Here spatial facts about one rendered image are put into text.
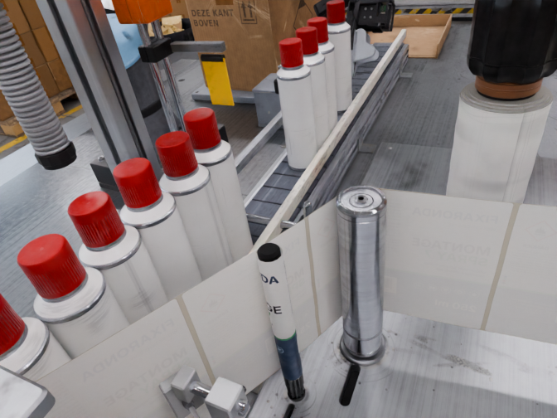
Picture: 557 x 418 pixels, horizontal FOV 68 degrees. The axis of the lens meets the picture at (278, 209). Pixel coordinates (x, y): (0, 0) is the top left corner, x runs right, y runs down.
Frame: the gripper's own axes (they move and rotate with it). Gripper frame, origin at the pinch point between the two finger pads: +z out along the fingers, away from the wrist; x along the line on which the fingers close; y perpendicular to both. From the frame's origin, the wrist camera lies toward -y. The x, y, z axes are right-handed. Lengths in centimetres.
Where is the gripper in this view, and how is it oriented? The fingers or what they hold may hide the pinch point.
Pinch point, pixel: (349, 70)
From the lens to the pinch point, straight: 94.3
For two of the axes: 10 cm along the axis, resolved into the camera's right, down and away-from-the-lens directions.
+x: 4.2, -1.2, 9.0
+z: -0.9, 9.8, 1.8
